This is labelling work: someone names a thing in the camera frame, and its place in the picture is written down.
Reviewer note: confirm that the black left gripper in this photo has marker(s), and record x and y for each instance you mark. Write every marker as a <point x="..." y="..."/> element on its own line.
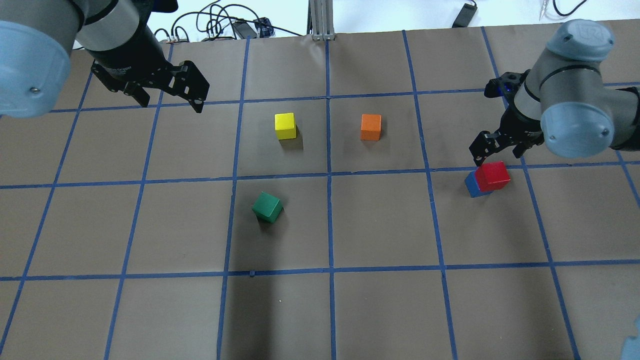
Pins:
<point x="129" y="51"/>

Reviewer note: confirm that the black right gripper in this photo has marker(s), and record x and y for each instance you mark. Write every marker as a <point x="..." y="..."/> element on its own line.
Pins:
<point x="515" y="124"/>

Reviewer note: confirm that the red wooden block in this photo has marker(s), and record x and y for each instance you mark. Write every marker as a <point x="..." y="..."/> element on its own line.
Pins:
<point x="492" y="176"/>

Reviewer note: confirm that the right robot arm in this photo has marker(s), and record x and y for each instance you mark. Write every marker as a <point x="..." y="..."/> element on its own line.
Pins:
<point x="562" y="102"/>

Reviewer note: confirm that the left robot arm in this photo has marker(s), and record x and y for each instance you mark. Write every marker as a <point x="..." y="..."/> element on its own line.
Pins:
<point x="37" y="38"/>

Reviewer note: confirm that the blue wooden block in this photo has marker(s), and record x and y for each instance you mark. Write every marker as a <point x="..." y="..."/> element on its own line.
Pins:
<point x="476" y="185"/>

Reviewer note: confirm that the yellow wooden block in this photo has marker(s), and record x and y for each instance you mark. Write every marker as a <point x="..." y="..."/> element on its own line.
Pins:
<point x="285" y="126"/>

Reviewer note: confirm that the orange wooden block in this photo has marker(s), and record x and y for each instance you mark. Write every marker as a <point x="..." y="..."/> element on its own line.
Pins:
<point x="371" y="127"/>

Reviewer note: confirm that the green wooden block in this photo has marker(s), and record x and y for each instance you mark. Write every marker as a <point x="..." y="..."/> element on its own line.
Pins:
<point x="267" y="207"/>

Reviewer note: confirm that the black power adapter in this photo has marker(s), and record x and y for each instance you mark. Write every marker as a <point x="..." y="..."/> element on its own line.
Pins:
<point x="465" y="15"/>

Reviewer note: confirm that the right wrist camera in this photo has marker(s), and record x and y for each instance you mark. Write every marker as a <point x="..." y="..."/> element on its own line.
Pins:
<point x="505" y="86"/>

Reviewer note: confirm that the aluminium frame post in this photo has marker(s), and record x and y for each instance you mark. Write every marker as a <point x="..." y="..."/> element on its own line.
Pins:
<point x="320" y="20"/>

